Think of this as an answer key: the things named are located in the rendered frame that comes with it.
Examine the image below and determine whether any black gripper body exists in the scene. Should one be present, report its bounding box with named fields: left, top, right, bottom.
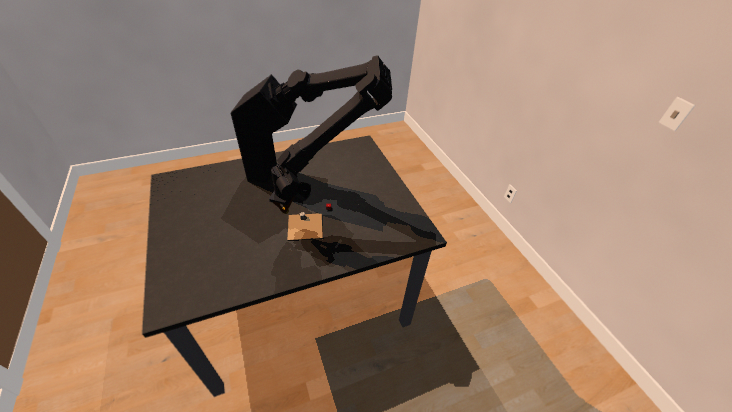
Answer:
left=269, top=183, right=294, bottom=205

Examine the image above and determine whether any orange square mat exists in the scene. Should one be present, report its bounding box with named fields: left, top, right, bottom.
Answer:
left=287, top=213, right=323, bottom=241

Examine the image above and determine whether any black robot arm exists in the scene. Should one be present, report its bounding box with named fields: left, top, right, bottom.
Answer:
left=268, top=55, right=392, bottom=201

